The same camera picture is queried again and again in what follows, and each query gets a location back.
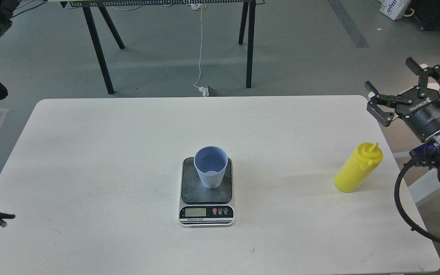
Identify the white power adapter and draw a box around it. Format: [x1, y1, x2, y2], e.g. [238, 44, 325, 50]
[194, 86, 218, 97]

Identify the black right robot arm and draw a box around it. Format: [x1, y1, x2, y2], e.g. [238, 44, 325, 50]
[365, 57, 440, 243]

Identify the yellow squeeze bottle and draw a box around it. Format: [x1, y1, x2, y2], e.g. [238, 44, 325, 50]
[334, 142, 384, 193]

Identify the digital kitchen scale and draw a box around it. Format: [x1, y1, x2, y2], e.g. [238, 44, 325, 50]
[178, 157, 235, 227]

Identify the white cardboard box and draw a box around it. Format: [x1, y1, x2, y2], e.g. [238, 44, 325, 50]
[379, 0, 412, 21]

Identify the blue ribbed cup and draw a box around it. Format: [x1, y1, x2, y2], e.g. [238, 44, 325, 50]
[193, 146, 228, 189]

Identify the black trestle table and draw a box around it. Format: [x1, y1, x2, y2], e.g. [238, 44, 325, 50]
[47, 0, 265, 95]

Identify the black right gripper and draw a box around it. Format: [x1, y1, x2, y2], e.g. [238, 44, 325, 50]
[364, 57, 440, 143]

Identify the white hanging cable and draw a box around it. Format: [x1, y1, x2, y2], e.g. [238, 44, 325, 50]
[192, 3, 205, 89]

